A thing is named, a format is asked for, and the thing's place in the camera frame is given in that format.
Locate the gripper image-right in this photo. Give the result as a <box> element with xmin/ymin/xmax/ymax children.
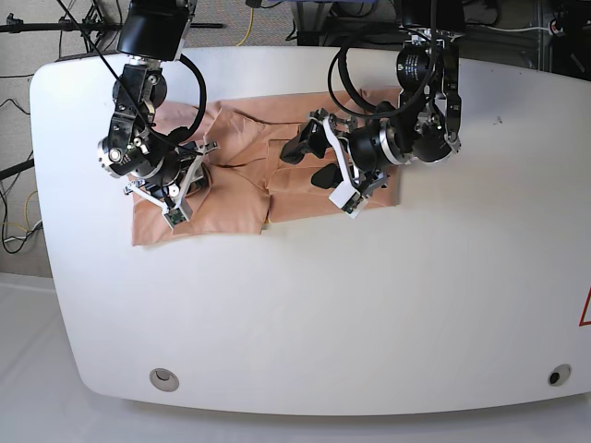
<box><xmin>280</xmin><ymin>109</ymin><xmax>397</xmax><ymax>200</ymax></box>

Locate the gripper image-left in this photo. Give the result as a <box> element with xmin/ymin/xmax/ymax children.
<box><xmin>122</xmin><ymin>141</ymin><xmax>219</xmax><ymax>212</ymax></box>

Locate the peach pink T-shirt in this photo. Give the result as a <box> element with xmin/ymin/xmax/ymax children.
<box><xmin>130</xmin><ymin>87</ymin><xmax>402</xmax><ymax>248</ymax></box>

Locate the black tripod stand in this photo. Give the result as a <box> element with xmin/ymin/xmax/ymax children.
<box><xmin>1</xmin><ymin>11</ymin><xmax>225</xmax><ymax>34</ymax></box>

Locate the silver left table grommet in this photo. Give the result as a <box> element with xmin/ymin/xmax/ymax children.
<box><xmin>149</xmin><ymin>368</ymin><xmax>179</xmax><ymax>392</ymax></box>

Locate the dark right table grommet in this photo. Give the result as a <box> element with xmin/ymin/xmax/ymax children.
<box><xmin>548</xmin><ymin>364</ymin><xmax>572</xmax><ymax>387</ymax></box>

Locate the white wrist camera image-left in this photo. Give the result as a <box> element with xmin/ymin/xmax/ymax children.
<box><xmin>163</xmin><ymin>205</ymin><xmax>192</xmax><ymax>229</ymax></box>

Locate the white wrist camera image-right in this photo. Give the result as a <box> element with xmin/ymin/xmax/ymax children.
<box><xmin>329</xmin><ymin>181</ymin><xmax>368</xmax><ymax>219</ymax></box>

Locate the black cable on arm image-right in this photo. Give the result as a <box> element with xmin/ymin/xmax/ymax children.
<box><xmin>326</xmin><ymin>27</ymin><xmax>440</xmax><ymax>119</ymax></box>

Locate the grey robot base frame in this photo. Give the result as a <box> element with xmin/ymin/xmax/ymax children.
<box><xmin>285</xmin><ymin>1</ymin><xmax>378</xmax><ymax>46</ymax></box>

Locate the yellow cable at top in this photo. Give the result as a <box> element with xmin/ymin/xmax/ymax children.
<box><xmin>236</xmin><ymin>7</ymin><xmax>256</xmax><ymax>48</ymax></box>

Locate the yellow cable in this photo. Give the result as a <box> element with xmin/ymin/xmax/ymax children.
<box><xmin>3</xmin><ymin>189</ymin><xmax>42</xmax><ymax>234</ymax></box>
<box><xmin>236</xmin><ymin>7</ymin><xmax>256</xmax><ymax>48</ymax></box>

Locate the yellow cable at left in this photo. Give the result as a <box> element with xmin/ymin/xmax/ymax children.
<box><xmin>3</xmin><ymin>189</ymin><xmax>42</xmax><ymax>234</ymax></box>

